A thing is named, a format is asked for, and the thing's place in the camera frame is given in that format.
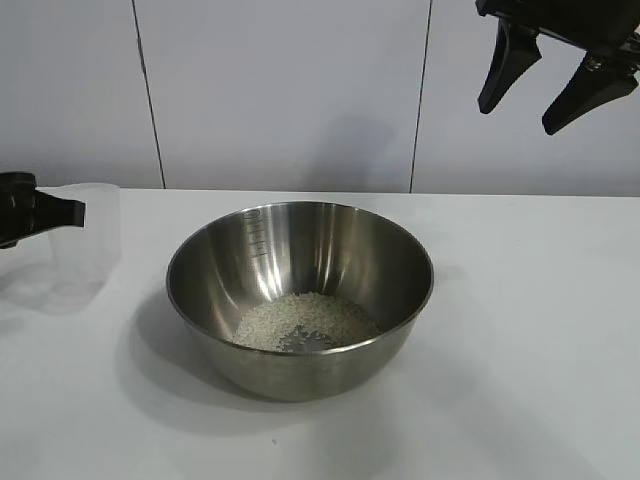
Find stainless steel mixing bowl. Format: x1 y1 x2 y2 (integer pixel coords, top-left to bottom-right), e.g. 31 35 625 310
165 200 434 402

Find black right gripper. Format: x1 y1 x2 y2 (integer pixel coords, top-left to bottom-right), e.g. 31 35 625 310
474 0 640 135

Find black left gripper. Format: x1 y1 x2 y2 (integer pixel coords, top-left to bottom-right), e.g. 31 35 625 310
0 172 86 250

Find clear plastic measuring cup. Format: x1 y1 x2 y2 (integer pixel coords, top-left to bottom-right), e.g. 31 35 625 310
29 182 122 301

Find white rice grains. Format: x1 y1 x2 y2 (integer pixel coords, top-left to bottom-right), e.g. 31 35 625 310
232 292 381 351

